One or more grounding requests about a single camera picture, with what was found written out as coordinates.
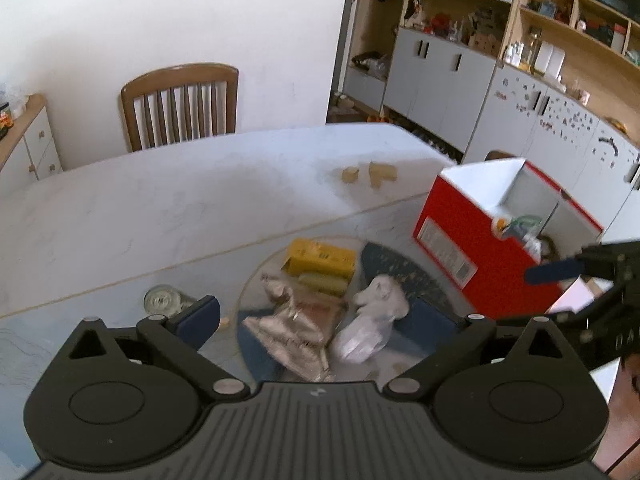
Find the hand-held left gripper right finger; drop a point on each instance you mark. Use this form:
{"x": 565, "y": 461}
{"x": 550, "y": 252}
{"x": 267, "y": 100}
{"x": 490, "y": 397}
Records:
{"x": 431, "y": 325}

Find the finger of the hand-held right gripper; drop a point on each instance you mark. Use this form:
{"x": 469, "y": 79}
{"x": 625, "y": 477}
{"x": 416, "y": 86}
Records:
{"x": 575, "y": 316}
{"x": 552, "y": 270}

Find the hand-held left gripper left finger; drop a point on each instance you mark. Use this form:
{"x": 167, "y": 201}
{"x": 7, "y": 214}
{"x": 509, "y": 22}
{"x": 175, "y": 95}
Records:
{"x": 200, "y": 320}

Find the white and orange wrapper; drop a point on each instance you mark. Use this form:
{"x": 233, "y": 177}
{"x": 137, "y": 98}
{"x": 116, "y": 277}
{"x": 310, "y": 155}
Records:
{"x": 500, "y": 226}

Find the red cardboard box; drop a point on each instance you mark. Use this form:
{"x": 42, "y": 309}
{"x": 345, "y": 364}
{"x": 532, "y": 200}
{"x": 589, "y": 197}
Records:
{"x": 460, "y": 230}

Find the white crumpled tissue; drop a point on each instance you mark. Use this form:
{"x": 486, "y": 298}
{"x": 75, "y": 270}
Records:
{"x": 382, "y": 297}

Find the round glass plate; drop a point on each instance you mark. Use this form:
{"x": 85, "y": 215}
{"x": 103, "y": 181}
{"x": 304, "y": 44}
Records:
{"x": 250, "y": 290}

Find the clear plastic wrapper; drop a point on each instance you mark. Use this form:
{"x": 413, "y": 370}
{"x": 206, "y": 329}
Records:
{"x": 360, "y": 340}

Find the silver foil wrapper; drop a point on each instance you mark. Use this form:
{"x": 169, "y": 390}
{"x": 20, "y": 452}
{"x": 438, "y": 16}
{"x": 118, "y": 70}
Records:
{"x": 290, "y": 330}

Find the yellow carton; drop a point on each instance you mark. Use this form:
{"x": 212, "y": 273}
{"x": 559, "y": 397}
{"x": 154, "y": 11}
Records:
{"x": 320, "y": 255}

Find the white side cabinet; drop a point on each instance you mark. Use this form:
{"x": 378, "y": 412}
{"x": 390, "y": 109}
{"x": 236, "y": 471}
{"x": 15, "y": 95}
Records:
{"x": 35, "y": 145}

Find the wooden slat-back chair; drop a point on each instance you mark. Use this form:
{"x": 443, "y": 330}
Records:
{"x": 175, "y": 77}

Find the dark jar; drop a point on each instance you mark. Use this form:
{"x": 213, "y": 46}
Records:
{"x": 5, "y": 120}

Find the grey and wood wall cabinet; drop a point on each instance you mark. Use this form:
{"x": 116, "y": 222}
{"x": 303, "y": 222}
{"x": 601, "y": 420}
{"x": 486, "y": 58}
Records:
{"x": 440, "y": 70}

